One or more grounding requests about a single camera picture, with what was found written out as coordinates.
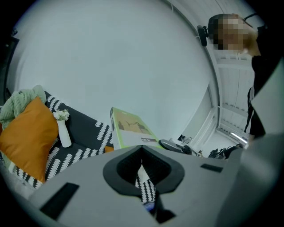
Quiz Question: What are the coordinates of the person's black clothed body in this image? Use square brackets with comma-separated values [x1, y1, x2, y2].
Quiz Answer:
[244, 24, 284, 142]

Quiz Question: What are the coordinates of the green knitted blanket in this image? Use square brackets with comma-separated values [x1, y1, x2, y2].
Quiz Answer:
[0, 85, 47, 130]

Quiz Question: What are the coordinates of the green magazine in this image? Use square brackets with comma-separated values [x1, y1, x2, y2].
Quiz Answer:
[110, 106, 164, 150]

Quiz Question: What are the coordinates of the white vase with flowers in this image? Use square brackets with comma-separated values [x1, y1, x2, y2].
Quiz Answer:
[53, 109, 72, 148]

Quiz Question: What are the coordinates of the black monitor screen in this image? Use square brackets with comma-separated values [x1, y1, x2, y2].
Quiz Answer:
[3, 36, 20, 98]

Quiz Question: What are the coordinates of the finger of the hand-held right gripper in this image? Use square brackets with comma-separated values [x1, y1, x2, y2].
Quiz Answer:
[160, 144, 186, 154]
[159, 139, 185, 146]

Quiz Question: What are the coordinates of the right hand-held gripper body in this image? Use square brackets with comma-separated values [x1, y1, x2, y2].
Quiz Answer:
[176, 141, 200, 157]

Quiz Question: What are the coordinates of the black white patterned sofa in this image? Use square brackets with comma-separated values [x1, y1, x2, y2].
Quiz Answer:
[0, 90, 160, 204]

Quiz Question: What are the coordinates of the person's head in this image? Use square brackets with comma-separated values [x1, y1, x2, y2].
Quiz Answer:
[208, 13, 262, 56]

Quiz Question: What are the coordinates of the ceiling tube light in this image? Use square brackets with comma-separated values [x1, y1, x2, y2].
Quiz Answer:
[229, 132, 249, 142]

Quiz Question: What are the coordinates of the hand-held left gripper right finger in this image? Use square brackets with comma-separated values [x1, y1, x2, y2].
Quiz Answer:
[142, 145, 239, 227]

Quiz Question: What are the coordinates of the large orange cushion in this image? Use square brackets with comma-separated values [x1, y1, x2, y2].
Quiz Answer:
[0, 96, 59, 184]

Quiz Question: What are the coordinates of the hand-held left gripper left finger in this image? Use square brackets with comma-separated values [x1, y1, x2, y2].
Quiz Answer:
[28, 145, 160, 227]

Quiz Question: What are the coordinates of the black head-worn camera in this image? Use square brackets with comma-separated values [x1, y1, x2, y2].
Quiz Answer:
[197, 24, 211, 47]

